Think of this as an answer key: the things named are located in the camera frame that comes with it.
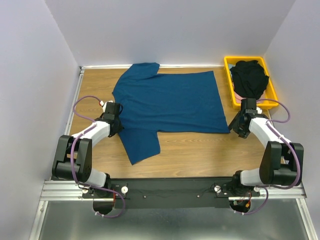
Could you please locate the blue t shirt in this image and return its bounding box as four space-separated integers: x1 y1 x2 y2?
112 62 230 165

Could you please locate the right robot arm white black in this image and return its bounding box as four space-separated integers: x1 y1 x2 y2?
226 98 304 196

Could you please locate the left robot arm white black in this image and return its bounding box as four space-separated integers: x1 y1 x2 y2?
52 101 124 198

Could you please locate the yellow plastic bin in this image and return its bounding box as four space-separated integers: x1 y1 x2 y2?
223 55 279 110

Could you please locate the pink t shirt in bin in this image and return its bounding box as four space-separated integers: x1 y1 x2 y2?
234 91 266 104

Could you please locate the black t shirt in bin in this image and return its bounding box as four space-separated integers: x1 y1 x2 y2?
229 60 269 100

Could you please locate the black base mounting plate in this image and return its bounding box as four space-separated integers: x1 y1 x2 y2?
82 176 261 213

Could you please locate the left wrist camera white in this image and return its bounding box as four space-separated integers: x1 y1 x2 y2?
99 100 123 115

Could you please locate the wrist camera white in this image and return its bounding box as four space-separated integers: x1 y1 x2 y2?
240 98 263 115
99 100 123 115

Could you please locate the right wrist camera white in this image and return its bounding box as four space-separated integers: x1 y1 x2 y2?
240 98 263 115

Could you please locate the aluminium frame rail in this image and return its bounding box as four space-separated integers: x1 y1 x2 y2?
29 66 317 240

